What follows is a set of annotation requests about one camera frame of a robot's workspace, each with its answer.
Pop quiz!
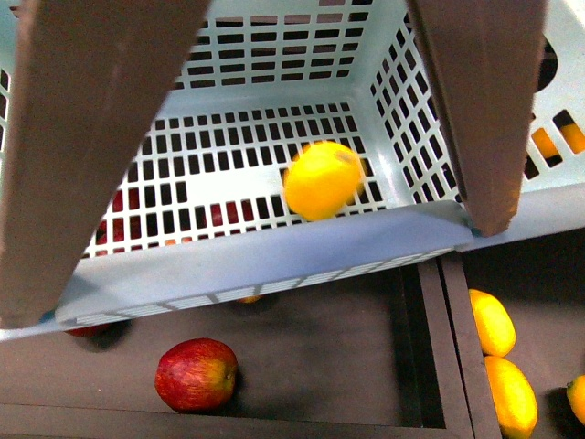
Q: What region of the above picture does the light blue plastic basket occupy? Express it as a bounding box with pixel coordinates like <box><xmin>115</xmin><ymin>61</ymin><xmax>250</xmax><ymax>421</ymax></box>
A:
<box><xmin>1</xmin><ymin>1</ymin><xmax>584</xmax><ymax>340</ymax></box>

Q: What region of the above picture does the yellow mango lower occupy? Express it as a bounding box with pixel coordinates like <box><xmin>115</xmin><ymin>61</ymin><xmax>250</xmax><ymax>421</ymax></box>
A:
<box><xmin>484</xmin><ymin>356</ymin><xmax>538</xmax><ymax>438</ymax></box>

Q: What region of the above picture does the yellow mango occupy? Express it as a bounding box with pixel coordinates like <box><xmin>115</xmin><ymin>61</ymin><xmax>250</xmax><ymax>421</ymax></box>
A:
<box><xmin>469</xmin><ymin>289</ymin><xmax>516</xmax><ymax>358</ymax></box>
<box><xmin>484</xmin><ymin>356</ymin><xmax>538</xmax><ymax>438</ymax></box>

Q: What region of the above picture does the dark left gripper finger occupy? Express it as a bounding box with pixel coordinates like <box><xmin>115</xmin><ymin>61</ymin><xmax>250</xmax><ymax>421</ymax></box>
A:
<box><xmin>1</xmin><ymin>1</ymin><xmax>208</xmax><ymax>328</ymax></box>
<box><xmin>408</xmin><ymin>1</ymin><xmax>548</xmax><ymax>237</ymax></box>

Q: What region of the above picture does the red apple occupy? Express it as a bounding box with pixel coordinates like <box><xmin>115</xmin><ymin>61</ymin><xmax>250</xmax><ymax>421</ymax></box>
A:
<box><xmin>154</xmin><ymin>337</ymin><xmax>239</xmax><ymax>412</ymax></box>

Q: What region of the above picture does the yellow mango upper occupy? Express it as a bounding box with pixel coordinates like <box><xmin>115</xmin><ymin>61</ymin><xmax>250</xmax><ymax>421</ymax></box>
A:
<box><xmin>469</xmin><ymin>289</ymin><xmax>516</xmax><ymax>358</ymax></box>

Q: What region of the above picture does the yellow lemon at edge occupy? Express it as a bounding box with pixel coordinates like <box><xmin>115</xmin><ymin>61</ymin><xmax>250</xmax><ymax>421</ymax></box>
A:
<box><xmin>566</xmin><ymin>375</ymin><xmax>585</xmax><ymax>424</ymax></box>

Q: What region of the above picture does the yellow lemon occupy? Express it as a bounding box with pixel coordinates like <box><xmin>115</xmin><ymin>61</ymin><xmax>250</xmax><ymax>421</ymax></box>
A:
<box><xmin>566</xmin><ymin>375</ymin><xmax>585</xmax><ymax>424</ymax></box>
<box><xmin>282</xmin><ymin>141</ymin><xmax>363</xmax><ymax>221</ymax></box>

